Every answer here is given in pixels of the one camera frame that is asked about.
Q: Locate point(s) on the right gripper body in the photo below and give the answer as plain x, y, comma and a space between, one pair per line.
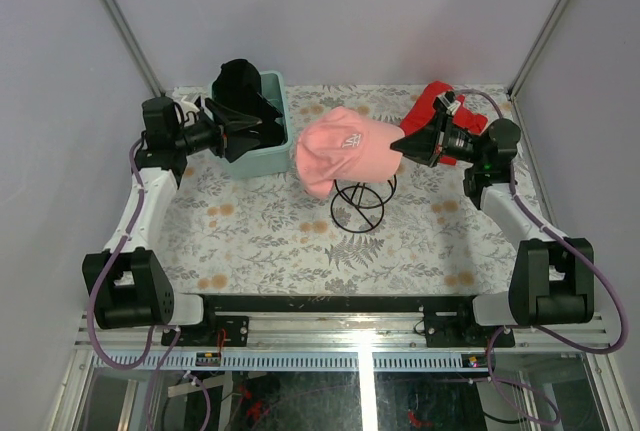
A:
458, 144

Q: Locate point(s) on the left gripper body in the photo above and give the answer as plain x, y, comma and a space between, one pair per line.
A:
205, 134

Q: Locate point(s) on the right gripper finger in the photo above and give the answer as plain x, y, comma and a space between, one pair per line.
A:
421, 147
443, 123

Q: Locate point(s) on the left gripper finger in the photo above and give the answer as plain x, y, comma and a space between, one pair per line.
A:
230, 120
238, 144

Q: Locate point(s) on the red cloth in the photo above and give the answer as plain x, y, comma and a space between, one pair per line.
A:
422, 114

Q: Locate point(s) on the black cap gold logo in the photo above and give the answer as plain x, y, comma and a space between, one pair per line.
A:
238, 86

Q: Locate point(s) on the teal plastic bin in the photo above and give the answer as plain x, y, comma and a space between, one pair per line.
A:
272, 160

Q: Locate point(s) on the pink baseball cap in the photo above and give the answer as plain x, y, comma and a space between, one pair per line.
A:
344, 145

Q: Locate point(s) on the black wire hat stand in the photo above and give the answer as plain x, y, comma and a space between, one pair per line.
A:
358, 208

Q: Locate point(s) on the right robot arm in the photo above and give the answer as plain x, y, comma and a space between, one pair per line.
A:
551, 283

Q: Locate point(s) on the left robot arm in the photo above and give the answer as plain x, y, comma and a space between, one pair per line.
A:
127, 285

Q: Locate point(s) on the floral table mat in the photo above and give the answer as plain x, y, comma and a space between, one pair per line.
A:
267, 236

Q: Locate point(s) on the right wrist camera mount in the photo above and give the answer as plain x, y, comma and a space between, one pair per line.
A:
447, 102

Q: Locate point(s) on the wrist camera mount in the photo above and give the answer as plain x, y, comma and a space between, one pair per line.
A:
447, 102
186, 110

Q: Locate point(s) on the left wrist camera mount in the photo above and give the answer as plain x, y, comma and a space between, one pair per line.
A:
186, 110

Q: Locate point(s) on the left corner aluminium post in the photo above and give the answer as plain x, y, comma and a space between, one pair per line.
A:
132, 46

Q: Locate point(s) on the corner aluminium post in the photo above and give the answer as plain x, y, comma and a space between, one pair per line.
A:
132, 46
544, 35

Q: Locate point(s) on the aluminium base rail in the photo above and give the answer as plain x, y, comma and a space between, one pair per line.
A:
342, 331

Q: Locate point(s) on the right corner aluminium post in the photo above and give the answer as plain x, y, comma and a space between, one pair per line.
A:
544, 35

